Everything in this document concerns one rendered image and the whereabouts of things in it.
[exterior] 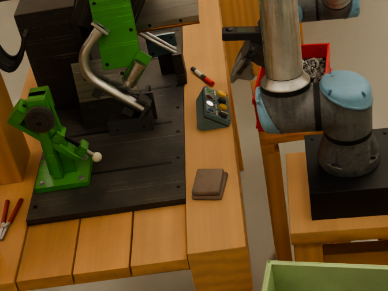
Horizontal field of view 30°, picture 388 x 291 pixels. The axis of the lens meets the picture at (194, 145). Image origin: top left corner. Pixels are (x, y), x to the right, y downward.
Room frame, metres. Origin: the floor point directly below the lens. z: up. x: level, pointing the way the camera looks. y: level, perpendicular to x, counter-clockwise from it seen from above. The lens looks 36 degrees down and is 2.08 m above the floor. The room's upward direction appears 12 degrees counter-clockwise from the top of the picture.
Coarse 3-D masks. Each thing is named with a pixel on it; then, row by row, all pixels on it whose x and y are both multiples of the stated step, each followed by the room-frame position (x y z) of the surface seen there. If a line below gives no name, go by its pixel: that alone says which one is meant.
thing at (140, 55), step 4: (140, 52) 1.84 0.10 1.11; (136, 56) 1.84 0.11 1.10; (140, 56) 1.84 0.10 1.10; (144, 56) 1.84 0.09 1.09; (148, 56) 1.83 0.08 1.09; (132, 60) 1.84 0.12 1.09; (140, 60) 1.83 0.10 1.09; (144, 60) 1.83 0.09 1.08; (148, 60) 1.83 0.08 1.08; (132, 64) 1.83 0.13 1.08; (128, 68) 1.83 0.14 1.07; (124, 76) 1.83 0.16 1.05; (140, 76) 1.82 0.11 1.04
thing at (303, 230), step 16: (288, 160) 1.55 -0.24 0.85; (304, 160) 1.53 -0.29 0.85; (288, 176) 1.48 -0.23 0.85; (304, 176) 1.47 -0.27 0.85; (288, 192) 1.42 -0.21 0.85; (304, 192) 1.40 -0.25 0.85; (304, 208) 1.34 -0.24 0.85; (304, 224) 1.29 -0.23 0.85; (320, 224) 1.28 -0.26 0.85; (336, 224) 1.27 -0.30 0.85; (352, 224) 1.25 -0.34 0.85; (368, 224) 1.24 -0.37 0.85; (384, 224) 1.23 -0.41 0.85; (304, 240) 1.26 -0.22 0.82; (320, 240) 1.25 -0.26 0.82; (336, 240) 1.25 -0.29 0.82; (352, 240) 1.24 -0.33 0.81
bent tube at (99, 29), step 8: (96, 24) 1.85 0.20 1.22; (96, 32) 1.84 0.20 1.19; (104, 32) 1.83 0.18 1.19; (88, 40) 1.84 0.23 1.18; (96, 40) 1.84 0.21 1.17; (88, 48) 1.83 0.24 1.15; (80, 56) 1.83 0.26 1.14; (88, 56) 1.83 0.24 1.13; (80, 64) 1.83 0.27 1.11; (88, 64) 1.83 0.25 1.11; (88, 72) 1.82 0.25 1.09; (88, 80) 1.81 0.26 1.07; (96, 80) 1.81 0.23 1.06; (96, 88) 1.81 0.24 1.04; (104, 88) 1.80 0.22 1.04; (112, 88) 1.80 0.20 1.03; (112, 96) 1.79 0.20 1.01; (120, 96) 1.79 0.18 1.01; (128, 96) 1.79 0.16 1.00; (128, 104) 1.78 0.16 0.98; (136, 104) 1.78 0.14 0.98
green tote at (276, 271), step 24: (288, 264) 1.06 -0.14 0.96; (312, 264) 1.05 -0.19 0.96; (336, 264) 1.04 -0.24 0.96; (360, 264) 1.02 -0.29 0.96; (264, 288) 1.01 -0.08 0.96; (288, 288) 1.06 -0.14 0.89; (312, 288) 1.05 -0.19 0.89; (336, 288) 1.03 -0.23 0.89; (360, 288) 1.01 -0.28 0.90; (384, 288) 1.00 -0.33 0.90
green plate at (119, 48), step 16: (96, 0) 1.89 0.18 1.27; (112, 0) 1.89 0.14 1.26; (128, 0) 1.88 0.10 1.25; (96, 16) 1.88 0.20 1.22; (112, 16) 1.88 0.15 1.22; (128, 16) 1.87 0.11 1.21; (112, 32) 1.87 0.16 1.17; (128, 32) 1.86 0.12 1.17; (112, 48) 1.86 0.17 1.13; (128, 48) 1.85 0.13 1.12; (112, 64) 1.85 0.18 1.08; (128, 64) 1.84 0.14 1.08
